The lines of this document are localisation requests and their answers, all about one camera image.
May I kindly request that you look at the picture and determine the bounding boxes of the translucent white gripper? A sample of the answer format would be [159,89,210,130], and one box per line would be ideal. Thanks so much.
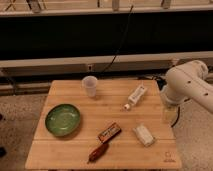
[162,106,177,124]

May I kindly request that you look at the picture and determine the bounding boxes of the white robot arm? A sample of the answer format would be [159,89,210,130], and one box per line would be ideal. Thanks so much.
[160,60,213,124]

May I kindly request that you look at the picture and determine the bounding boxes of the green ceramic bowl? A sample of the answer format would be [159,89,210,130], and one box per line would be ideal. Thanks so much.
[45,104,81,137]

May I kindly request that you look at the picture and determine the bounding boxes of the white tube with cap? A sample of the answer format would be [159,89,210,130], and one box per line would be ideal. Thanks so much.
[124,84,147,110]

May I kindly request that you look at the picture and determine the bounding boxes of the orange rectangular box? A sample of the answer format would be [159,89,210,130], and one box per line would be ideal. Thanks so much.
[98,123,122,143]

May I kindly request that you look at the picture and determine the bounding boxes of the brown red sausage-shaped item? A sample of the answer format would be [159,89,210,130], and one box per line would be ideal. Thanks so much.
[88,143,109,162]

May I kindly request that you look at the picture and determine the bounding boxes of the clear plastic cup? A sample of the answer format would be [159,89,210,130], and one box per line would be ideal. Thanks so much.
[82,76,98,97]

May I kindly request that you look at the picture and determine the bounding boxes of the wooden folding table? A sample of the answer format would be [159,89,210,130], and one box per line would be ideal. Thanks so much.
[25,80,182,170]

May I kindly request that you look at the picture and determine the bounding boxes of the black cable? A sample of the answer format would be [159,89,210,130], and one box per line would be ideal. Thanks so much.
[101,4,135,73]

